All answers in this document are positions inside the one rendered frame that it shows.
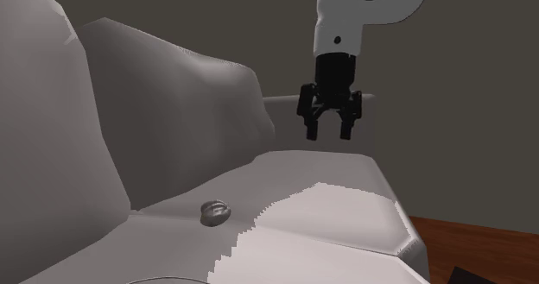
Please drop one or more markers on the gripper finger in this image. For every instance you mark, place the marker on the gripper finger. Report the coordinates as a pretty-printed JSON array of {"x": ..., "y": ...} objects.
[
  {"x": 310, "y": 110},
  {"x": 349, "y": 114}
]

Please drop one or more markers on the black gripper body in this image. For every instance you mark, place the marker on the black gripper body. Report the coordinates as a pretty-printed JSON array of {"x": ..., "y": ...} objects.
[{"x": 335, "y": 75}]

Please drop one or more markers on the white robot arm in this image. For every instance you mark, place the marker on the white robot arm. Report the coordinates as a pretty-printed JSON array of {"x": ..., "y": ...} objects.
[{"x": 337, "y": 18}]

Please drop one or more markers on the grey sofa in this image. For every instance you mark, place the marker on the grey sofa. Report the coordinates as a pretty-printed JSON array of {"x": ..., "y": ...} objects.
[{"x": 337, "y": 232}]

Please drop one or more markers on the grey ridged oval object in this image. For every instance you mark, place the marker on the grey ridged oval object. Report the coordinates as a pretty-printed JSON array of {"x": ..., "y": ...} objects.
[{"x": 215, "y": 213}]

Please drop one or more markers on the dark robot stand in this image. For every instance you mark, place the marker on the dark robot stand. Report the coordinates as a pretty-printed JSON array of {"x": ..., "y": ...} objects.
[{"x": 469, "y": 277}]

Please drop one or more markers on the grey round dish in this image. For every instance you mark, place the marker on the grey round dish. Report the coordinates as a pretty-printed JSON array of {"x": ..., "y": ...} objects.
[{"x": 168, "y": 280}]

